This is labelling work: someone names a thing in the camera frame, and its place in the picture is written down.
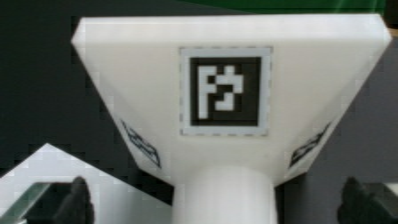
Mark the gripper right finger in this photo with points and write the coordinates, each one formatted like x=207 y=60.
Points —
x=368 y=203

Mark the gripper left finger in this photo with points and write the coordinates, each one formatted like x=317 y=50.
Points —
x=54 y=203

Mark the white lamp base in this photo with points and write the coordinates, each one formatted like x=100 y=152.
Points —
x=228 y=87

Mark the white marker sheet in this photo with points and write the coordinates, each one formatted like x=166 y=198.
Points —
x=125 y=206

